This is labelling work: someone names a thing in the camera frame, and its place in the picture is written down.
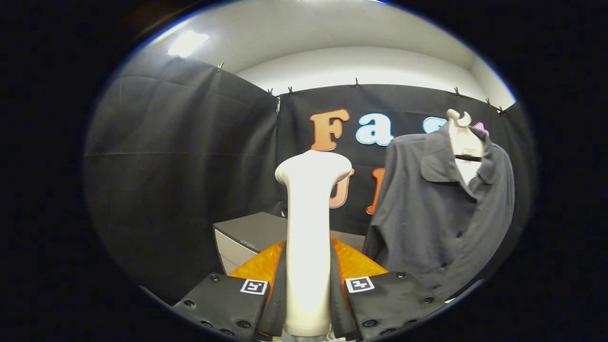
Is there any black backdrop cloth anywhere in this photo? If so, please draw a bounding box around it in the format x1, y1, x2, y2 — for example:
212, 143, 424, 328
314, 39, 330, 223
85, 53, 537, 304

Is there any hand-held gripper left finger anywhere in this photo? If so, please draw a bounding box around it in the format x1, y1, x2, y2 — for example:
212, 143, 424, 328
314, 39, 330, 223
172, 240, 288, 342

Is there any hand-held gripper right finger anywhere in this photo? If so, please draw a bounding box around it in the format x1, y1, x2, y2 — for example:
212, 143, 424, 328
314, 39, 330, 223
330, 237, 447, 342

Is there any white mannequin torso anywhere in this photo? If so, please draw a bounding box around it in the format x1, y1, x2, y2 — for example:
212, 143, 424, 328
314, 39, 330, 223
446, 109, 490, 188

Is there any grey button-up shirt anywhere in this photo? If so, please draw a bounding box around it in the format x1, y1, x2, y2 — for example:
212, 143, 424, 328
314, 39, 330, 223
362, 123, 516, 303

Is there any grey drawer cabinet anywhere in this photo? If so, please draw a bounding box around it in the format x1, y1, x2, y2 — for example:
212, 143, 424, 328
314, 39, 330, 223
212, 211, 366, 276

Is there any ceiling light panel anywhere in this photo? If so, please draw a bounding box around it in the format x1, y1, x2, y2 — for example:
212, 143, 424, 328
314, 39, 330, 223
167, 30, 210, 58

